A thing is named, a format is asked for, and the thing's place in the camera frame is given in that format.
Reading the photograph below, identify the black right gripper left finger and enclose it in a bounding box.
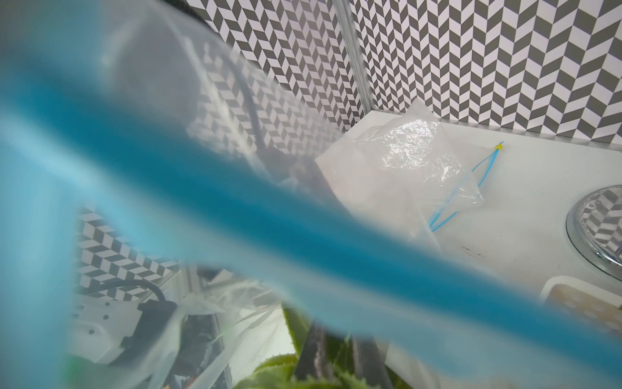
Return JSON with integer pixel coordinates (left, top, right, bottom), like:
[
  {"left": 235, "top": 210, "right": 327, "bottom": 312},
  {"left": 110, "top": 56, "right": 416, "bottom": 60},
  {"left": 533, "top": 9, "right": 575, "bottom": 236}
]
[{"left": 293, "top": 322, "right": 333, "bottom": 381}]

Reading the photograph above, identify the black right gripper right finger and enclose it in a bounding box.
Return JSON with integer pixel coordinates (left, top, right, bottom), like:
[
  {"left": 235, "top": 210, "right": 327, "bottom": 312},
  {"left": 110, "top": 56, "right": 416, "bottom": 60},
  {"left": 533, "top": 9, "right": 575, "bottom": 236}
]
[{"left": 351, "top": 337, "right": 394, "bottom": 389}]

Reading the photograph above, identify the clear zip-top bag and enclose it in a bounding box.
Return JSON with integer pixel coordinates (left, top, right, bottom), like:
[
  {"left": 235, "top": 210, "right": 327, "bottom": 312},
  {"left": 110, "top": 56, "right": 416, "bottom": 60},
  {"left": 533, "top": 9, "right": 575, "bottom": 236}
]
[
  {"left": 317, "top": 100, "right": 503, "bottom": 250},
  {"left": 1, "top": 1, "right": 621, "bottom": 388}
]

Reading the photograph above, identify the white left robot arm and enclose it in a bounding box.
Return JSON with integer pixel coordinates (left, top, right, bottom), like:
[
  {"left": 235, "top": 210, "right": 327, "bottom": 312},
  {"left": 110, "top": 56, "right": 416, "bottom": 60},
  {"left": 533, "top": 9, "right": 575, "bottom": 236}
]
[{"left": 62, "top": 273, "right": 225, "bottom": 388}]

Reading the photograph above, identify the white plastic basket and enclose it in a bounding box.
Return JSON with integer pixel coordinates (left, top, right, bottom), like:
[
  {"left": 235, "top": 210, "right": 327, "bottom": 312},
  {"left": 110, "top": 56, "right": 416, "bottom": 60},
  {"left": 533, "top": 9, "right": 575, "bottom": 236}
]
[{"left": 539, "top": 276, "right": 621, "bottom": 339}]

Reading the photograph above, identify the metal glass rack stand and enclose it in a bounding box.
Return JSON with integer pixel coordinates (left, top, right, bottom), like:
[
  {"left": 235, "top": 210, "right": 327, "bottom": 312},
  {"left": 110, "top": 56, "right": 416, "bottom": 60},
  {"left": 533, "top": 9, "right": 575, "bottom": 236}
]
[{"left": 565, "top": 185, "right": 621, "bottom": 280}]

